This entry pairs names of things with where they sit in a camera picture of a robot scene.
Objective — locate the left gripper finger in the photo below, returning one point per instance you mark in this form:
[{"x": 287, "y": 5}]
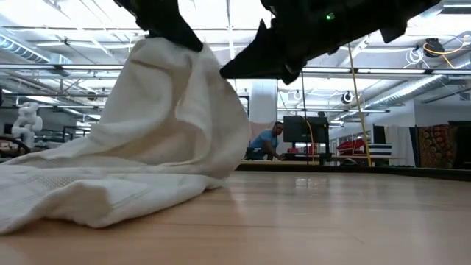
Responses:
[{"x": 165, "y": 22}]

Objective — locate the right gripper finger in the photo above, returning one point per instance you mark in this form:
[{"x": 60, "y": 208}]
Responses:
[
  {"x": 257, "y": 62},
  {"x": 265, "y": 35}
]

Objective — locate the white beige plaid towel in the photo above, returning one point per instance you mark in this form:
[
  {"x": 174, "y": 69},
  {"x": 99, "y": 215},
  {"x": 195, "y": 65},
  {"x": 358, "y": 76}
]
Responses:
[{"x": 147, "y": 129}]

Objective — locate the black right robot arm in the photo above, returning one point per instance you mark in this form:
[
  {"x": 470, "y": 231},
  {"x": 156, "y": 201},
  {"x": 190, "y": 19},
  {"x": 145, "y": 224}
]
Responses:
[{"x": 390, "y": 14}]

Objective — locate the person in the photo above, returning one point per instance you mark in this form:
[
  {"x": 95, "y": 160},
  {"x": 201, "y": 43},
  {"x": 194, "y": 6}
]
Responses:
[{"x": 265, "y": 141}]

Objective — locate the black monitor on stand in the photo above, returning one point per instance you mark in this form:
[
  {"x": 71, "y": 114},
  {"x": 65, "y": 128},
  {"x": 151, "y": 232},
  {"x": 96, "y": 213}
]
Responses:
[{"x": 305, "y": 129}]

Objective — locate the long wooden table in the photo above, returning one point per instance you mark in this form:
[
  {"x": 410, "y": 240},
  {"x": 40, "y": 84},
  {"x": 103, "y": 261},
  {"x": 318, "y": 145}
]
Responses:
[{"x": 279, "y": 162}]

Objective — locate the red object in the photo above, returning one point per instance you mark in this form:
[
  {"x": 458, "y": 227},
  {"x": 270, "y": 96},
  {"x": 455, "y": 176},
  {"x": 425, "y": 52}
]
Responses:
[{"x": 351, "y": 146}]

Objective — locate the striped box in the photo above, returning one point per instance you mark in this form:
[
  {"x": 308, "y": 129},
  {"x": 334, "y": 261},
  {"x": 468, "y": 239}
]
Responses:
[{"x": 380, "y": 149}]

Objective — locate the white hanging cloth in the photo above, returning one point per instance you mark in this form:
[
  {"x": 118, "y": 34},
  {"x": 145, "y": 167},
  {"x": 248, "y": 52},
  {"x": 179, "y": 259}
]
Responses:
[{"x": 399, "y": 143}]

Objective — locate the patterned red rug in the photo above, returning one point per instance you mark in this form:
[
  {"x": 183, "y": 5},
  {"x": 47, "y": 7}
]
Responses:
[{"x": 438, "y": 147}]

